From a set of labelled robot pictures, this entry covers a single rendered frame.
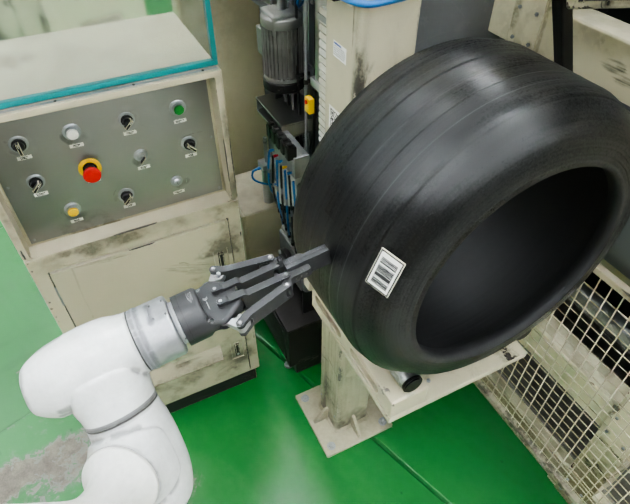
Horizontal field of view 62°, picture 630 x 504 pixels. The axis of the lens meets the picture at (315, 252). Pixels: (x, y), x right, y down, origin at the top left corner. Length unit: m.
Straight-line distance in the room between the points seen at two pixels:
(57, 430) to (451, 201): 1.81
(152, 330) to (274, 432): 1.34
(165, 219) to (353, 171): 0.77
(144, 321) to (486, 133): 0.50
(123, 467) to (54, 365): 0.15
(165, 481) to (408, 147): 0.54
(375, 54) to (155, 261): 0.83
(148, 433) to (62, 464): 1.40
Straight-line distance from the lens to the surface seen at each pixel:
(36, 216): 1.42
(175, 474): 0.79
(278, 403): 2.07
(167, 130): 1.35
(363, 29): 0.98
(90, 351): 0.73
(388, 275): 0.71
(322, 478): 1.94
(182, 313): 0.73
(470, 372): 1.23
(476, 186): 0.70
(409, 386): 1.06
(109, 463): 0.75
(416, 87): 0.79
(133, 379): 0.74
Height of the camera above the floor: 1.80
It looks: 44 degrees down
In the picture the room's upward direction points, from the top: straight up
